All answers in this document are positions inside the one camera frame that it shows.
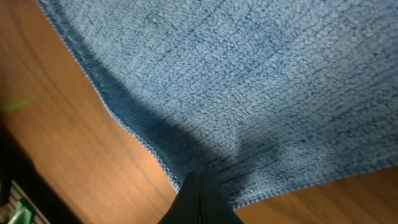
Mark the blue microfiber cloth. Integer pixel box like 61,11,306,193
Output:
39,0,397,208

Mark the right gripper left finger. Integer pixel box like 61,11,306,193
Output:
158,172,200,224

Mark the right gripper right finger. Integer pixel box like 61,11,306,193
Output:
199,171,243,224

